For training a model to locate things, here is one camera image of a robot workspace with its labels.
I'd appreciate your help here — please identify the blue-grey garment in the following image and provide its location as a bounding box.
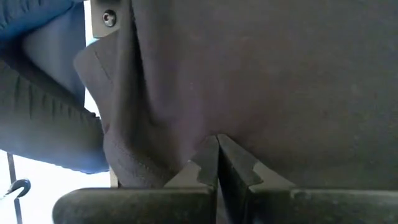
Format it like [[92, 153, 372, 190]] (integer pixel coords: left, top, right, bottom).
[[0, 0, 109, 174]]

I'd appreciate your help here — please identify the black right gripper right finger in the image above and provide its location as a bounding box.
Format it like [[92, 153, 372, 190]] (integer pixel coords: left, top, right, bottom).
[[217, 133, 398, 224]]

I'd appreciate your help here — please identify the black knit garment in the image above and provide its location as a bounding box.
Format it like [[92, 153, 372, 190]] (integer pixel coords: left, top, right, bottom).
[[73, 0, 398, 190]]

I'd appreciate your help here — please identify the thin black cable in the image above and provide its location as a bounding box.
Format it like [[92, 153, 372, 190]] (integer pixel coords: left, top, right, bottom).
[[0, 152, 32, 224]]

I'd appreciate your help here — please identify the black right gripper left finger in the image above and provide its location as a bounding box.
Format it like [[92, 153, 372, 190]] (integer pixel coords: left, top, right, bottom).
[[52, 135, 220, 224]]

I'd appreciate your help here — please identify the grey metal corner bracket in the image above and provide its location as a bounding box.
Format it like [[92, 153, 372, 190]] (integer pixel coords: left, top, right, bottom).
[[90, 0, 122, 39]]

